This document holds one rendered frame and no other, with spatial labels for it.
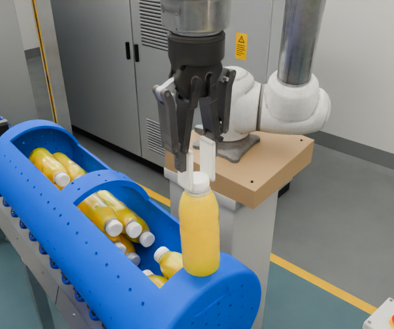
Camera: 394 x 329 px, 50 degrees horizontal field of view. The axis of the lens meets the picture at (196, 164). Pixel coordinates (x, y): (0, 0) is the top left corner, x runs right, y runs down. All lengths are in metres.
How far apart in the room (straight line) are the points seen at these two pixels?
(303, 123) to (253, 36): 1.13
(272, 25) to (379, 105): 1.49
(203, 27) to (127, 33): 2.59
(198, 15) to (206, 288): 0.46
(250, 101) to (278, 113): 0.09
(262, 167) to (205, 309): 0.69
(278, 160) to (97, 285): 0.78
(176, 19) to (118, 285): 0.52
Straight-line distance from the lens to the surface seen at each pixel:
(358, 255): 2.80
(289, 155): 1.47
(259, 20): 2.37
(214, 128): 0.63
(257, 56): 2.41
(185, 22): 0.53
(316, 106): 1.35
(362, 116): 3.66
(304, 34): 1.19
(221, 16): 0.54
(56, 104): 2.05
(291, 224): 2.92
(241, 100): 1.33
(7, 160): 1.31
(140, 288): 0.81
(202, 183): 0.65
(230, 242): 1.49
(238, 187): 1.32
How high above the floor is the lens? 1.79
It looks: 31 degrees down
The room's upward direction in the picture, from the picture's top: straight up
